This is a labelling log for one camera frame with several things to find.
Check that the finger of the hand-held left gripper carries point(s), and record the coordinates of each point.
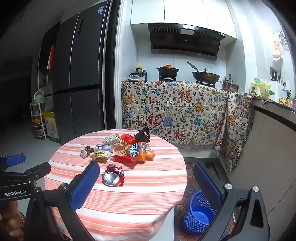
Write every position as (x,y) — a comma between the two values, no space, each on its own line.
(15,160)
(38,171)

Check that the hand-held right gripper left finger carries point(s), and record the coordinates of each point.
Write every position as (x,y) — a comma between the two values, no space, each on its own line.
(85,185)

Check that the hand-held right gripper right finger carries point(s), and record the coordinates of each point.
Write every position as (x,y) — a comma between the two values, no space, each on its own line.
(207,185)

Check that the crushed red drink can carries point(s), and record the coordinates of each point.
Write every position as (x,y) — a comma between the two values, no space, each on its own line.
(112,176)

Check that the blue plastic basket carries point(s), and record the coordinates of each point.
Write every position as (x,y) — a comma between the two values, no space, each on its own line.
(198,215)

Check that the silver wrapper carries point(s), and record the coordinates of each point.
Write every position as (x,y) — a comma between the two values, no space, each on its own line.
(86,152)

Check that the beige wrapper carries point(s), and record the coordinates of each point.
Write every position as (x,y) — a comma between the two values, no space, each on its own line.
(100,156)

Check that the small blue white carton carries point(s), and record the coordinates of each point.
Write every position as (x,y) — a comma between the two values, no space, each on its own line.
(104,147)

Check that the red packet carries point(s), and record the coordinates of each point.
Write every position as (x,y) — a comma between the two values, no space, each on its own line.
(122,160)

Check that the tan snack box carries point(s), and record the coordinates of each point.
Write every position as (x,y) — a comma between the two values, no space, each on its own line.
(121,149)

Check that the red plastic wrapper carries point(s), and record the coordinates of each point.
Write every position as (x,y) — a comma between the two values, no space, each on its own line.
(127,139)

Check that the orange snack bag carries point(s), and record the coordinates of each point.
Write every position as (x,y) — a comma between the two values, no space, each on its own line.
(141,153)

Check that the black foam net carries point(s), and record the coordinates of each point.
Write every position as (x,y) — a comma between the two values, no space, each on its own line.
(142,135)

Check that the person's left hand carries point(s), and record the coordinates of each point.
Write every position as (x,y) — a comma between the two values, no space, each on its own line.
(10,222)

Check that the patterned floor mat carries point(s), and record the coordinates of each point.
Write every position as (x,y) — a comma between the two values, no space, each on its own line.
(188,178)

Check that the white storage rack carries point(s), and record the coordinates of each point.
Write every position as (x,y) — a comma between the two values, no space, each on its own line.
(37,120)

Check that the cardboard box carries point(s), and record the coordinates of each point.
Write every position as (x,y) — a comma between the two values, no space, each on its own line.
(52,127)

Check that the orange striped tablecloth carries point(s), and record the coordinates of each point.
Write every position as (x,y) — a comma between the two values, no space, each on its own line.
(138,192)

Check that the green plastic bowl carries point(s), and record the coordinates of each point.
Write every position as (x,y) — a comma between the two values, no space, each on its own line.
(38,98)

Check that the narrow printed blanket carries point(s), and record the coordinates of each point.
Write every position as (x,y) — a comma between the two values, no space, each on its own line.
(238,125)

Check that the kitchen counter cabinet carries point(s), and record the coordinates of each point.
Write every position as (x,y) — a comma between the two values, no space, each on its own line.
(272,150)

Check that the wide printed blanket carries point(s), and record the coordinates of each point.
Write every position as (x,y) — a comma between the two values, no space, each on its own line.
(171,111)

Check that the steel pot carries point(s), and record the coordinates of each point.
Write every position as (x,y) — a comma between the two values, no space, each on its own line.
(229,86)

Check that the red hanging bag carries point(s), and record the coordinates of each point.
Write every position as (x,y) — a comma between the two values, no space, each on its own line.
(50,59)

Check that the yellow container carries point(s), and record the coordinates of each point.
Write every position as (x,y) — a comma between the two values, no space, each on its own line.
(257,89)

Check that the wok with glass lid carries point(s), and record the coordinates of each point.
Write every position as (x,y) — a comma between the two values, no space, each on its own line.
(205,76)

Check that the dark grey refrigerator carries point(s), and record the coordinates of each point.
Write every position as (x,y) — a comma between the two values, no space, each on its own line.
(81,69)

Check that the gas stove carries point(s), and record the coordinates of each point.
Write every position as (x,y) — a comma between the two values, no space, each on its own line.
(167,79)

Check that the white knife holder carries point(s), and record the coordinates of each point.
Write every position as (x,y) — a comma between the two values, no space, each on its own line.
(275,89)

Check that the black container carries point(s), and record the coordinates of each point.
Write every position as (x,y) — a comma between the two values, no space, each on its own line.
(134,77)

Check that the black clay pot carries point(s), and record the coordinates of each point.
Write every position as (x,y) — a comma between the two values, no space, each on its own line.
(167,71)

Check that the dark sauce bottle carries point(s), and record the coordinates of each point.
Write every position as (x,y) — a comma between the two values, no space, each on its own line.
(144,75)

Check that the black range hood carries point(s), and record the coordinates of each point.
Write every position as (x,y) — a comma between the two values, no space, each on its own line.
(185,41)

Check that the yellow hanging packet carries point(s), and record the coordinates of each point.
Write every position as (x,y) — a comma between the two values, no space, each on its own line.
(277,47)

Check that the white upper cabinets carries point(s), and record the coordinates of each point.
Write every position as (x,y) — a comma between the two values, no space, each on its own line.
(180,11)

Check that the dark wall cabinet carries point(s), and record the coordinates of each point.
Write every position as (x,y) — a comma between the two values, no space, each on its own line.
(46,37)

